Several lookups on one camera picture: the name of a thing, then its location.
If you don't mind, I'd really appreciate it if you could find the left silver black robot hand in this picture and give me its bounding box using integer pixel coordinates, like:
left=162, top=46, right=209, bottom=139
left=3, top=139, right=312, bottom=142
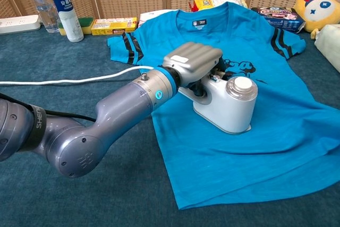
left=161, top=41, right=226, bottom=97

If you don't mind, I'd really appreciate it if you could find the white handheld steam iron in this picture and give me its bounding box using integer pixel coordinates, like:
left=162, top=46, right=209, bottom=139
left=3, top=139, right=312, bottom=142
left=177, top=71, right=259, bottom=134

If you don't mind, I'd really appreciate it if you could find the blue printed t-shirt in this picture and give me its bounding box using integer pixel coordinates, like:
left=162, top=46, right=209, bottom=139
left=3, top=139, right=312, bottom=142
left=107, top=2, right=340, bottom=211

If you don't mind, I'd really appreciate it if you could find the yellow clear snack package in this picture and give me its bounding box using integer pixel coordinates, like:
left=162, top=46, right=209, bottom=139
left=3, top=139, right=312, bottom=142
left=189, top=0, right=248, bottom=12

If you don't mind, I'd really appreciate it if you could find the pink white soft package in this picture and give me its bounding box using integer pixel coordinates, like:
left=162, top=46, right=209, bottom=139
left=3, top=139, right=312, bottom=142
left=138, top=9, right=179, bottom=28

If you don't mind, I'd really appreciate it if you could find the yellow rectangular box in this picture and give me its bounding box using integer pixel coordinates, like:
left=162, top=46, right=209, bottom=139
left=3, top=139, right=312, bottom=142
left=90, top=16, right=138, bottom=36

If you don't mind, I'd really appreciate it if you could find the dark sanitary pad package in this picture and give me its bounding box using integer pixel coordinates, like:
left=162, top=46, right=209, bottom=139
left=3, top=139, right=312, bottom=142
left=251, top=6, right=306, bottom=34

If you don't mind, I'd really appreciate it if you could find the green yellow sponge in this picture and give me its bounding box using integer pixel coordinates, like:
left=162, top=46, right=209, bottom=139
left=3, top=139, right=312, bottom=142
left=58, top=16, right=94, bottom=36

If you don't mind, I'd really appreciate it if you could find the white bottle blue cap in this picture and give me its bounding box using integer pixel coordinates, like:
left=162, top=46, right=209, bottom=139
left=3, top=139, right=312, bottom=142
left=46, top=0, right=84, bottom=43

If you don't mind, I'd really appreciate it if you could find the yellow plush toy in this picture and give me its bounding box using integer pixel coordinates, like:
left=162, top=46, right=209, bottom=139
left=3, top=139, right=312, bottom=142
left=292, top=0, right=340, bottom=39

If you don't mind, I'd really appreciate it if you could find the long white cotton pack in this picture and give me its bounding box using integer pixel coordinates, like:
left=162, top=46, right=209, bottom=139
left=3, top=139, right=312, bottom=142
left=314, top=24, right=340, bottom=73

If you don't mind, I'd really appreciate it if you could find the clear plastic water bottle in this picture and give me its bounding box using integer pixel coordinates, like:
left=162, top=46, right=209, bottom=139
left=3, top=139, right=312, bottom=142
left=23, top=0, right=61, bottom=33

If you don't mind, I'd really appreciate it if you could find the white power strip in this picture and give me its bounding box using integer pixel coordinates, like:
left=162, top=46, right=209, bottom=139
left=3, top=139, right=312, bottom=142
left=0, top=14, right=42, bottom=35

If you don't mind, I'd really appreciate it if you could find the dark teal tablecloth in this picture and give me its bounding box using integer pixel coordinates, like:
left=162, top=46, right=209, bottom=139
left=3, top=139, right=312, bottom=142
left=0, top=24, right=340, bottom=227

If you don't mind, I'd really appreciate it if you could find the white power cable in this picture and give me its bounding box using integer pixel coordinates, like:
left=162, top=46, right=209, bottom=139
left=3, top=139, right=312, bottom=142
left=0, top=65, right=155, bottom=86

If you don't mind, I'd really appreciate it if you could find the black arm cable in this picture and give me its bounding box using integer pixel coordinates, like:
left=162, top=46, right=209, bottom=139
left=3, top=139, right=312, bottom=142
left=44, top=108, right=97, bottom=122

